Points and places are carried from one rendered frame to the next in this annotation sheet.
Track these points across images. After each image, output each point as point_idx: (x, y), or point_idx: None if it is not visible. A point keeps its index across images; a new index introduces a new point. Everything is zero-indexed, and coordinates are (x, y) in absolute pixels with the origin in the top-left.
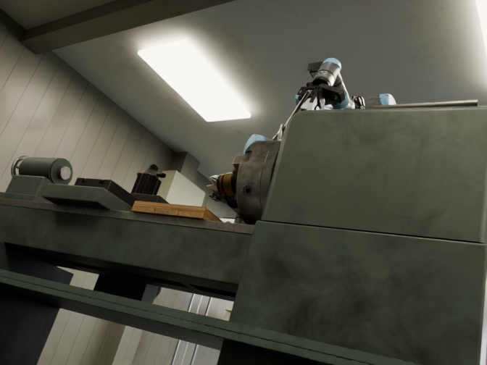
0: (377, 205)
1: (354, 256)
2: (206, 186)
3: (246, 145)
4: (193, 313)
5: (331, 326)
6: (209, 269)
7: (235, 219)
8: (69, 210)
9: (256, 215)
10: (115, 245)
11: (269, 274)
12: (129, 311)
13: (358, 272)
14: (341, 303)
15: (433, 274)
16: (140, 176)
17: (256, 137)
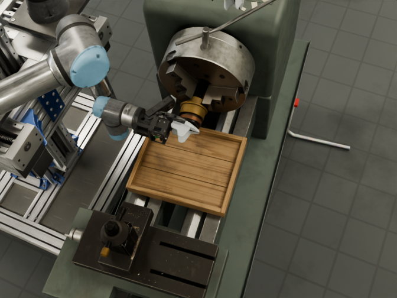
0: (291, 21)
1: (286, 51)
2: (183, 142)
3: (82, 77)
4: (280, 153)
5: (281, 80)
6: (247, 145)
7: (121, 125)
8: None
9: None
10: (220, 233)
11: (273, 103)
12: (269, 198)
13: (286, 54)
14: (283, 70)
15: (295, 22)
16: (127, 243)
17: (105, 57)
